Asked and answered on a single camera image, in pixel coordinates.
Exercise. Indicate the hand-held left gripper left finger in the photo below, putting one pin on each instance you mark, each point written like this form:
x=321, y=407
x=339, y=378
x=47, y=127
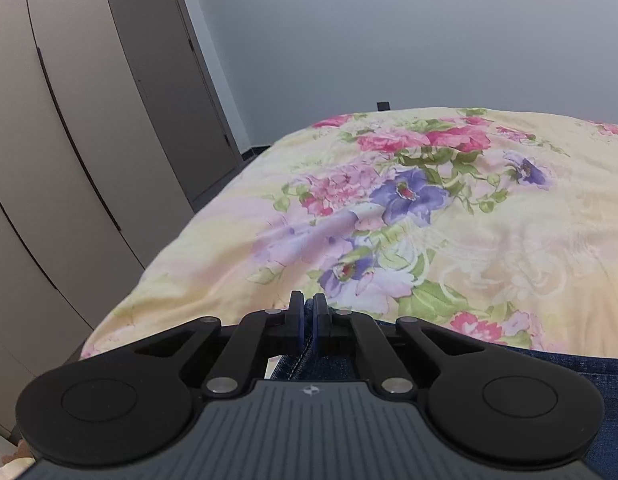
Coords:
x=298, y=322

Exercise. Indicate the blue denim pants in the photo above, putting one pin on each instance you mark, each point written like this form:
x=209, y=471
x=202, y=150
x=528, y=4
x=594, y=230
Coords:
x=611, y=410

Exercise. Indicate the grey-brown door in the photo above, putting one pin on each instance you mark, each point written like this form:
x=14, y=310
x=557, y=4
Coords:
x=164, y=70

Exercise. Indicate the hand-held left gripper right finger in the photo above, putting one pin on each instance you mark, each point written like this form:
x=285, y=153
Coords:
x=319, y=322

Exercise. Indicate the floral yellow blanket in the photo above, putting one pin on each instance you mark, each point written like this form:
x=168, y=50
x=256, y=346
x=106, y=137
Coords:
x=489, y=240

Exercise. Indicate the beige wardrobe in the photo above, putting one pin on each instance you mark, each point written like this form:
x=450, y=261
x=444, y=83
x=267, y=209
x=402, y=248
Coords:
x=54, y=170

